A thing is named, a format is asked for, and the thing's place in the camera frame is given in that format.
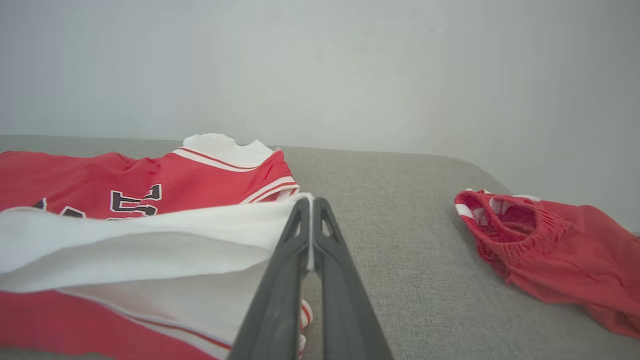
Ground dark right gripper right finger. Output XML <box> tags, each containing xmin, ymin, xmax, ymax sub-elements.
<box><xmin>312</xmin><ymin>197</ymin><xmax>396</xmax><ymax>360</ymax></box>

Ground red shorts with white stripe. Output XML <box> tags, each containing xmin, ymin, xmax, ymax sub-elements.
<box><xmin>454</xmin><ymin>189</ymin><xmax>640</xmax><ymax>341</ymax></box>

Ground red jersey with white sleeves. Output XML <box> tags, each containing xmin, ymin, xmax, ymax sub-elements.
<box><xmin>0</xmin><ymin>132</ymin><xmax>315</xmax><ymax>360</ymax></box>

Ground grey fabric panel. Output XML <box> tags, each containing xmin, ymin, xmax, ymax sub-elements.
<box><xmin>0</xmin><ymin>135</ymin><xmax>640</xmax><ymax>360</ymax></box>

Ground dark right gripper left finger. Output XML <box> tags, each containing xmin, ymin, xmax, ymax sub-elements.
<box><xmin>227</xmin><ymin>197</ymin><xmax>313</xmax><ymax>360</ymax></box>

